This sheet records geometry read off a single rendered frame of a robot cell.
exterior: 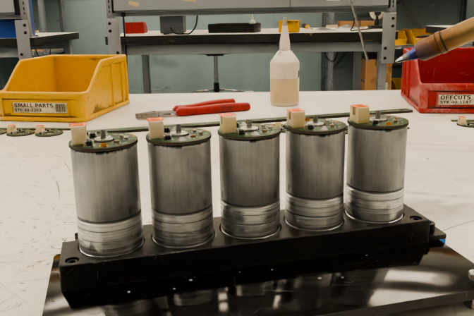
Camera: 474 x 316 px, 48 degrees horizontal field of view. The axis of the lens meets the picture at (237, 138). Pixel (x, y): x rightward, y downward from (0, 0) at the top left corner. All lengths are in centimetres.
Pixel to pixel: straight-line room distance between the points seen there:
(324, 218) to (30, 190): 21
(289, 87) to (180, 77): 414
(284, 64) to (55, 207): 35
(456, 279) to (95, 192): 13
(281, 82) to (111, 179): 43
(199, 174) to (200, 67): 450
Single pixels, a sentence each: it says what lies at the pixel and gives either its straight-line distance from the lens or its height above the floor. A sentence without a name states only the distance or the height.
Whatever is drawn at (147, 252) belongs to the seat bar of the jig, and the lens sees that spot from 20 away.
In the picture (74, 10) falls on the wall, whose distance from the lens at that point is 490.
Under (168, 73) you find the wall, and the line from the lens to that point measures 474.
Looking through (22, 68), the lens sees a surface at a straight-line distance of 64.
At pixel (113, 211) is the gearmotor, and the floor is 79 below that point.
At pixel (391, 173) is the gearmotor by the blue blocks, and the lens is 22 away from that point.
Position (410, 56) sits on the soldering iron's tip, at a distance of 21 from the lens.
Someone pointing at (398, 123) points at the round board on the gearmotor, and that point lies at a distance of 22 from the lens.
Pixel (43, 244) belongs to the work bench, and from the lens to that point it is 28.
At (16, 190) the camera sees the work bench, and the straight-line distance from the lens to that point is 36.
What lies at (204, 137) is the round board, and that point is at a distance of 20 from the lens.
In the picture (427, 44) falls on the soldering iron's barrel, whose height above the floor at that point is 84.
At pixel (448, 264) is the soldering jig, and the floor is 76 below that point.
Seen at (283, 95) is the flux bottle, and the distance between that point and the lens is 61.
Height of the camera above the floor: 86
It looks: 14 degrees down
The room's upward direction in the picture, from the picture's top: 1 degrees counter-clockwise
